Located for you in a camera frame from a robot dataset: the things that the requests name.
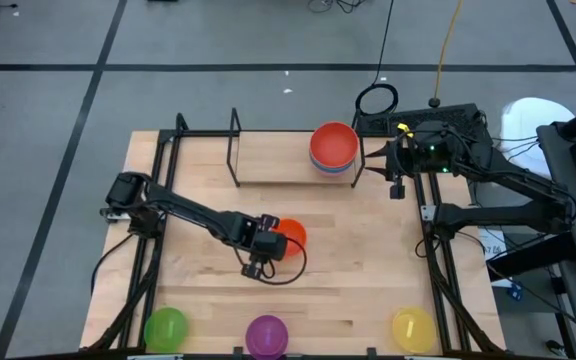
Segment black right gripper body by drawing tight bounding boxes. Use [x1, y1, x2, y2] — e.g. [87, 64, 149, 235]
[385, 133, 420, 184]

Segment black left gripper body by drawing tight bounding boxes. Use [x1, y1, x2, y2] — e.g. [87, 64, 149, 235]
[252, 231, 290, 264]

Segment orange translucent bowl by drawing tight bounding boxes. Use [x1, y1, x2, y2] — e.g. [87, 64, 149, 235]
[270, 218, 308, 258]

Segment red opaque bowl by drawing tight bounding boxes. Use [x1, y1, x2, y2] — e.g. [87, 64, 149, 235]
[309, 121, 360, 169]

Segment pink opaque bowl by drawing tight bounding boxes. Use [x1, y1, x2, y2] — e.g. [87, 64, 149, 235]
[312, 159, 357, 178]

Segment green translucent bowl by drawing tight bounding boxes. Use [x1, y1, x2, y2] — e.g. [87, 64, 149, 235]
[143, 306, 190, 353]

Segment yellow translucent bowl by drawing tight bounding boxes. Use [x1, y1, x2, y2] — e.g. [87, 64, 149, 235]
[391, 306, 438, 354]

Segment black computer case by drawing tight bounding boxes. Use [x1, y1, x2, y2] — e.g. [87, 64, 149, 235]
[356, 103, 493, 169]

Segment purple translucent bowl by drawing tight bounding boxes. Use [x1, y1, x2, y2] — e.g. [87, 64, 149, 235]
[245, 314, 290, 360]

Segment white paper sheet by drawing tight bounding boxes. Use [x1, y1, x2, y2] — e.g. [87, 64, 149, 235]
[477, 228, 517, 290]

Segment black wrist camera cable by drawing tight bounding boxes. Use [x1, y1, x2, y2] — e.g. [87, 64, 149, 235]
[240, 234, 309, 286]

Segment wooden shelf with black frame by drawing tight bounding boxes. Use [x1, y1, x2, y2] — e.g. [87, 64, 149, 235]
[226, 107, 367, 190]

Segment black hanging cable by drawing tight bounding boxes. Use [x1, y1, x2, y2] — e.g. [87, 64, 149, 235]
[354, 0, 400, 118]

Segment yellow hanging cable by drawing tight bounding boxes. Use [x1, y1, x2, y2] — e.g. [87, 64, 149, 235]
[432, 0, 464, 101]

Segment black metal rig frame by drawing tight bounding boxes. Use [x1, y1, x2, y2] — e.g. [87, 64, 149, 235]
[82, 113, 507, 360]

